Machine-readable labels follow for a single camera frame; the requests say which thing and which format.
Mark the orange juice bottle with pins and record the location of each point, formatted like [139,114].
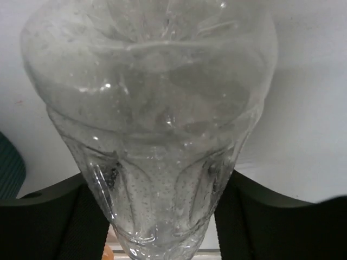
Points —
[107,253]

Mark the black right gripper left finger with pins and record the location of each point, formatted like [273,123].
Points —
[62,221]

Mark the dark green plastic bin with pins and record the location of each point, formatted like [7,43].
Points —
[13,170]

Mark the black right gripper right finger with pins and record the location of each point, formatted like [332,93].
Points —
[254,222]

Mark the clear bottle white cap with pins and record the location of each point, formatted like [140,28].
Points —
[154,100]

